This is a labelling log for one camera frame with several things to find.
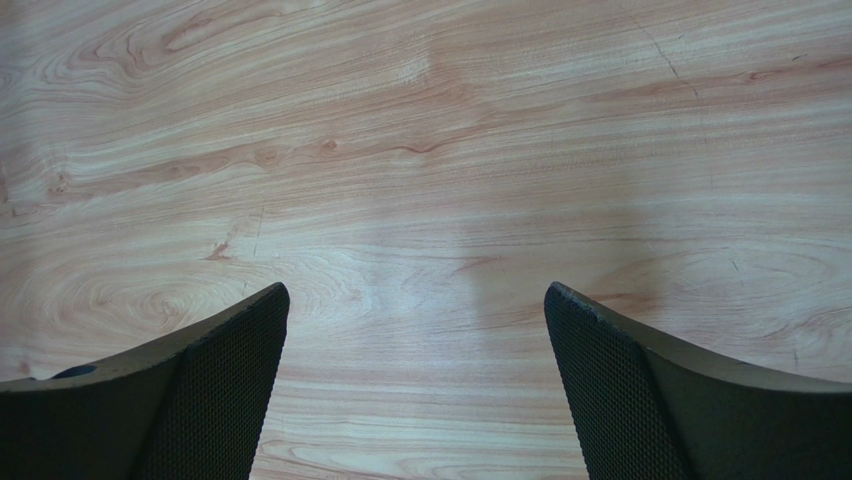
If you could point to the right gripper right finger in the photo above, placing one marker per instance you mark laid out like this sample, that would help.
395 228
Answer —
648 405

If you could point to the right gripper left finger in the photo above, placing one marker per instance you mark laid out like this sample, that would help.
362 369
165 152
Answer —
188 405

